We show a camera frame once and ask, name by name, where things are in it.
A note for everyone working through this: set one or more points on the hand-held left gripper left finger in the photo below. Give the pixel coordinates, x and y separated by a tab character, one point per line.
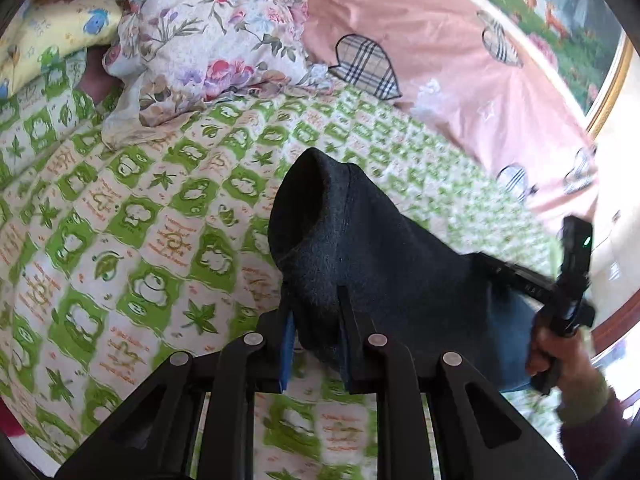
287	355

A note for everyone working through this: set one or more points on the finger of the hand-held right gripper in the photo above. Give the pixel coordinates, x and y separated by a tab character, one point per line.
525	280

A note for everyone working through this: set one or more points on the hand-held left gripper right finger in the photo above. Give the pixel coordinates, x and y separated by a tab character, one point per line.
345	360

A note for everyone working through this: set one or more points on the black pants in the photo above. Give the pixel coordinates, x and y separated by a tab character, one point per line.
350	240

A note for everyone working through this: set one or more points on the person's right forearm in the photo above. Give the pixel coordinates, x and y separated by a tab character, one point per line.
595	425

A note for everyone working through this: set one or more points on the person's right hand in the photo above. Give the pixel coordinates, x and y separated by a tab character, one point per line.
570	355

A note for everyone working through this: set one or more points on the green patterned bed sheet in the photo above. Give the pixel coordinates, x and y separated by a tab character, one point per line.
150	210

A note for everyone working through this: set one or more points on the pink duvet with plaid hearts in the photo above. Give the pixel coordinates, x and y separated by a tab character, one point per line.
440	50

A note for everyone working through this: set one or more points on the framed landscape picture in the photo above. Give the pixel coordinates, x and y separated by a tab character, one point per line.
565	5

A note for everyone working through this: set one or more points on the floral ruffled cloth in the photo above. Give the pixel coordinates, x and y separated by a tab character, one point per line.
210	35

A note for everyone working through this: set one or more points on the yellow cartoon print pillow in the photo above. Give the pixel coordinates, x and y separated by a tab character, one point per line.
50	25

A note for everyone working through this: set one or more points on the dark wooden bed frame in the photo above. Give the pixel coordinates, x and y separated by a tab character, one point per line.
617	322

